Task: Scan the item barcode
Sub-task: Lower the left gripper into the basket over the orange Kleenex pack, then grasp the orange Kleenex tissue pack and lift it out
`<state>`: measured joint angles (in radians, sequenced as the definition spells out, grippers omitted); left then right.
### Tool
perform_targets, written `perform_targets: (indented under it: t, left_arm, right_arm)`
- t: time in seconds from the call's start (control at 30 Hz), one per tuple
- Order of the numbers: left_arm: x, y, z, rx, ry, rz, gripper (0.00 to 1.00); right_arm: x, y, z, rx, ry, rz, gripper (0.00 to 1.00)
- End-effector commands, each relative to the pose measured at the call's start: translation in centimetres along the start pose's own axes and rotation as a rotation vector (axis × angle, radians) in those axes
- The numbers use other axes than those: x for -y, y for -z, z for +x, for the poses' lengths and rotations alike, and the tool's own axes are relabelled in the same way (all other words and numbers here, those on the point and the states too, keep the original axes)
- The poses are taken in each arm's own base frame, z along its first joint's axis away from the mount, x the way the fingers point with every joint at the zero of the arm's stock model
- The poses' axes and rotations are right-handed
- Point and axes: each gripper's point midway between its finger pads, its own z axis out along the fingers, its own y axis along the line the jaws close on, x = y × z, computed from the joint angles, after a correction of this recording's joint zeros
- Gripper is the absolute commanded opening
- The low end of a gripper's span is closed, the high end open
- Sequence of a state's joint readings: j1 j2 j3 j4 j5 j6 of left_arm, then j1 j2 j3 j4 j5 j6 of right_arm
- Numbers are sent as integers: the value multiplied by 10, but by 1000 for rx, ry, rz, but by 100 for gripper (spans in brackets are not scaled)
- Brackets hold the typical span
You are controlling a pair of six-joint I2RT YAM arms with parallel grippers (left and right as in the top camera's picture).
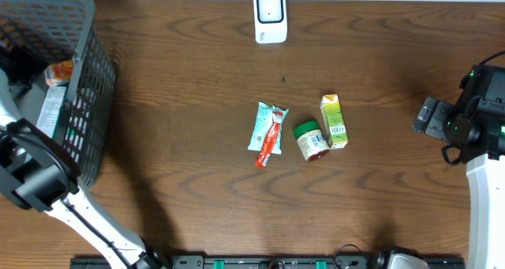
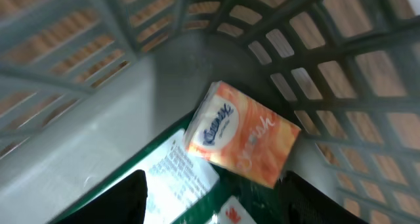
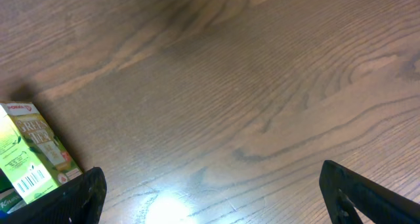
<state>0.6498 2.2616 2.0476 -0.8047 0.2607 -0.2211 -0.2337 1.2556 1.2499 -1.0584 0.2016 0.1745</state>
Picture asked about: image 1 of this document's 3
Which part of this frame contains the green yellow juice carton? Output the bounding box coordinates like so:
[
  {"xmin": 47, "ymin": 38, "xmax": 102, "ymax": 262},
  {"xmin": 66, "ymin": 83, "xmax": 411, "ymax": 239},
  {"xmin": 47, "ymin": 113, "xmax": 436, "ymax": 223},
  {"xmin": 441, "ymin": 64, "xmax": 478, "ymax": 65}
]
[{"xmin": 320, "ymin": 94, "xmax": 348, "ymax": 150}]

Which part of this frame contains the green lid spread jar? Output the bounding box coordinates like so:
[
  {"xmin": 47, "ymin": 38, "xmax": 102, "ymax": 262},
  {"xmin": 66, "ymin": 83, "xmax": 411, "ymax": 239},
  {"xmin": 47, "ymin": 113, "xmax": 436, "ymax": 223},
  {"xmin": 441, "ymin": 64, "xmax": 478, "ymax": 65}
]
[{"xmin": 294, "ymin": 121, "xmax": 330, "ymax": 162}]

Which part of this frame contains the light blue wipes pack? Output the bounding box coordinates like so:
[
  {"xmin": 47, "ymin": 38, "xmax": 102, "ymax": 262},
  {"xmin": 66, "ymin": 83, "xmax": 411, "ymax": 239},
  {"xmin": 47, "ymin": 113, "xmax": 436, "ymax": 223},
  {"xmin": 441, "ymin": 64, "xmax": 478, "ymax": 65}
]
[{"xmin": 248, "ymin": 102, "xmax": 289, "ymax": 151}]

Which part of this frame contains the red snack bar wrapper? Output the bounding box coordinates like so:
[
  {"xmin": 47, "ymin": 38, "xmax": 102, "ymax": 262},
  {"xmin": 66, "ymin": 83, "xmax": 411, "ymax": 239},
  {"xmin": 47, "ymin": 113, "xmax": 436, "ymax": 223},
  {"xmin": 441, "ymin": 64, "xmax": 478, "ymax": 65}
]
[{"xmin": 256, "ymin": 111, "xmax": 283, "ymax": 169}]

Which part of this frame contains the orange Kleenex tissue pack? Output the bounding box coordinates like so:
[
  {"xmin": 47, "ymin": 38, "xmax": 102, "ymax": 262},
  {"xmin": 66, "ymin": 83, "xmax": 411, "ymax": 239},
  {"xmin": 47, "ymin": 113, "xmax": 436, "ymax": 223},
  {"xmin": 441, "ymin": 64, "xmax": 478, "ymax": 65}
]
[{"xmin": 43, "ymin": 60, "xmax": 74, "ymax": 87}]

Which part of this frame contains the green 3M gloves package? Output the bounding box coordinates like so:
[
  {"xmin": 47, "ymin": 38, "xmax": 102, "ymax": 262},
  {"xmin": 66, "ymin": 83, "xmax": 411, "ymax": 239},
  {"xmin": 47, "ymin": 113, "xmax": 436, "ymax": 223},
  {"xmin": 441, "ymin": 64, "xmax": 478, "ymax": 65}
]
[{"xmin": 36, "ymin": 86, "xmax": 67, "ymax": 138}]

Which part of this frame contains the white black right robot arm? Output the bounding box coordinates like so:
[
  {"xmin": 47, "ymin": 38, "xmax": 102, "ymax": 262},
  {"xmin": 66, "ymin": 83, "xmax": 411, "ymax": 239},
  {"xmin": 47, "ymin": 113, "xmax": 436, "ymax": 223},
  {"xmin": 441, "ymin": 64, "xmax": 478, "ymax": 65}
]
[{"xmin": 412, "ymin": 63, "xmax": 504, "ymax": 268}]

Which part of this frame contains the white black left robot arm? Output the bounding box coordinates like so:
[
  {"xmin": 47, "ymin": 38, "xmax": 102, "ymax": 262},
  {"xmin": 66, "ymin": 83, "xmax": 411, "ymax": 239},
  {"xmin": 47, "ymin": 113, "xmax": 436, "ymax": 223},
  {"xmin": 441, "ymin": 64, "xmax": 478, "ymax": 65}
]
[{"xmin": 1, "ymin": 44, "xmax": 172, "ymax": 268}]

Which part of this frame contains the white barcode scanner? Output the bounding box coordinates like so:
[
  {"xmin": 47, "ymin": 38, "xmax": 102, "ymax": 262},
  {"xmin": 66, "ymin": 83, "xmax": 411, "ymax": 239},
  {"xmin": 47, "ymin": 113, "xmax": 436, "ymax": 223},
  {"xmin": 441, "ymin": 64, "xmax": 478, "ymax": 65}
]
[{"xmin": 253, "ymin": 0, "xmax": 288, "ymax": 44}]

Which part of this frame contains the grey plastic mesh basket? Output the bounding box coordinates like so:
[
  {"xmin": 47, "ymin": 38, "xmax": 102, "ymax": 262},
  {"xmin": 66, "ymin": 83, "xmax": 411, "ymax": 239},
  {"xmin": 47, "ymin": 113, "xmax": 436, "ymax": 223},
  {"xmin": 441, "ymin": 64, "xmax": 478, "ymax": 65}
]
[{"xmin": 1, "ymin": 0, "xmax": 116, "ymax": 186}]

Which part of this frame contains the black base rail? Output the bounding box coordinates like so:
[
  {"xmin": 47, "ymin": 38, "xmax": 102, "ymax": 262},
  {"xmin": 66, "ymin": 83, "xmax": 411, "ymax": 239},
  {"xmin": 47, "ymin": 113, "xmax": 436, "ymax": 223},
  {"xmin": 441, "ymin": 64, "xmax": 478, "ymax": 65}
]
[{"xmin": 69, "ymin": 255, "xmax": 466, "ymax": 269}]

